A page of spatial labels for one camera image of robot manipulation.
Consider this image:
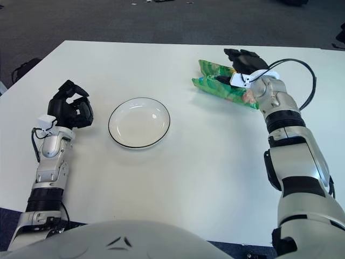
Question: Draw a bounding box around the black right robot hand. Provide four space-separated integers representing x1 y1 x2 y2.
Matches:
215 48 270 85

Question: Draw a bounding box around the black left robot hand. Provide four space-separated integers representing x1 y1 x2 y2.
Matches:
47 79 94 130

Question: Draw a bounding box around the green chips snack bag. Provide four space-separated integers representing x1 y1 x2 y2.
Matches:
191 59 260 111

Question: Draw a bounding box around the clear glass plate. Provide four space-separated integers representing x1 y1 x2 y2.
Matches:
108 97 171 149

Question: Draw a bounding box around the white right wrist sensor box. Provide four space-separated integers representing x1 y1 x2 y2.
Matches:
230 69 280 88

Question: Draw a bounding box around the white wrist sensor box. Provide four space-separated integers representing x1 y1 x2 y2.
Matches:
230 69 280 88
37 114 57 133

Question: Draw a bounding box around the white left wrist sensor box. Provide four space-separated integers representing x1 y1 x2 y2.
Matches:
37 114 57 133

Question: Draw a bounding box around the black backpack on floor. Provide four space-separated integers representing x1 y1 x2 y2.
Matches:
11 58 43 81

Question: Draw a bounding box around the black chair base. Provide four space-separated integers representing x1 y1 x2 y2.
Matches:
331 23 345 51

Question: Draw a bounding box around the grey robot torso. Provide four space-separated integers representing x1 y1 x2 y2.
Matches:
0 220 235 259

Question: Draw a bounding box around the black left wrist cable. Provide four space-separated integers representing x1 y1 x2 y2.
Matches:
31 126 44 162

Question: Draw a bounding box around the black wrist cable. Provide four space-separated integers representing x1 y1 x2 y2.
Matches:
31 126 44 162
249 58 316 111

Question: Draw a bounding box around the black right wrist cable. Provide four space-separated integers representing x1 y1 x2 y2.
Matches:
249 58 316 111

